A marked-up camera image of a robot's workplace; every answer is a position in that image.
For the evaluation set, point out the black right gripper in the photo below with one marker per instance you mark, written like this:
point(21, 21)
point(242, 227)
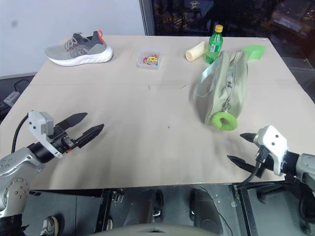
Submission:
point(269, 164)

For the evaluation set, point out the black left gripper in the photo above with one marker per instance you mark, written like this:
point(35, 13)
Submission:
point(60, 141)

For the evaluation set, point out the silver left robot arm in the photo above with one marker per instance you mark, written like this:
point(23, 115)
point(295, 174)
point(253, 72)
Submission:
point(14, 159)

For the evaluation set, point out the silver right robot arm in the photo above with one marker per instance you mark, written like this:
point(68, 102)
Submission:
point(305, 167)

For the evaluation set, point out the pale green bag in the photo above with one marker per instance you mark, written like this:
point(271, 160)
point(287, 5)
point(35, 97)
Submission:
point(227, 86)

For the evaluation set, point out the dark rounded shape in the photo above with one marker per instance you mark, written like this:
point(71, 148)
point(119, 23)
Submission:
point(204, 209)

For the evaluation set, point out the white power strip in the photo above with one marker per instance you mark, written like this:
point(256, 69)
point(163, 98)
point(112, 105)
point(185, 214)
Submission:
point(11, 98)

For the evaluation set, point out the grey knit sneaker white sole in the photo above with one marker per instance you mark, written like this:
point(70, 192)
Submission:
point(78, 50)

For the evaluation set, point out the clear box with colourful bits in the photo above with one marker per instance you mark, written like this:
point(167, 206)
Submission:
point(149, 60)

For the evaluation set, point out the grey shoe of bystander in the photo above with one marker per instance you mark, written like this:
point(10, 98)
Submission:
point(50, 225)

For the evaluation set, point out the green bottle with yellow cap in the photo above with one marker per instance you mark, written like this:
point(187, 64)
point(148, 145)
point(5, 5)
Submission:
point(214, 46)

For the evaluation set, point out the cream cylinder roll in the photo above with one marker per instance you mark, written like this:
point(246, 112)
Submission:
point(195, 52)

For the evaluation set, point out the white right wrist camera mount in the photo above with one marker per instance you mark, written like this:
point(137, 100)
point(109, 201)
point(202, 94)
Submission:
point(272, 141)

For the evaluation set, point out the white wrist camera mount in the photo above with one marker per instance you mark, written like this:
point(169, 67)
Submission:
point(37, 123)
point(272, 141)

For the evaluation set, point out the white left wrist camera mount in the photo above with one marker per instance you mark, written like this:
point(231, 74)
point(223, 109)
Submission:
point(37, 123)

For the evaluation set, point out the black table frame leg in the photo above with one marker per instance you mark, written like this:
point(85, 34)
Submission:
point(247, 211)

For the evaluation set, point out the grey window frame post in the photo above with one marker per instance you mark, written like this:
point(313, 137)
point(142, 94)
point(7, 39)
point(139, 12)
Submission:
point(147, 17)

